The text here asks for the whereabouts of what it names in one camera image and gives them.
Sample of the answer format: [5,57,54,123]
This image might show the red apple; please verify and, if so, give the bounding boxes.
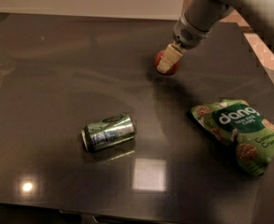
[154,50,179,76]

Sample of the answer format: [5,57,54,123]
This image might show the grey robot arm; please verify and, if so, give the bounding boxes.
[155,0,274,75]

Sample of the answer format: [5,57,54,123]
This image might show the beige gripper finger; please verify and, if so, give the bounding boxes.
[158,44,183,74]

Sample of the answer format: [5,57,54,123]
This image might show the green soda can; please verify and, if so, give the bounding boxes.
[81,113,136,153]

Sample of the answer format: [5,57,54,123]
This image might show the green rice chip bag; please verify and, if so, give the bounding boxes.
[191,99,274,176]

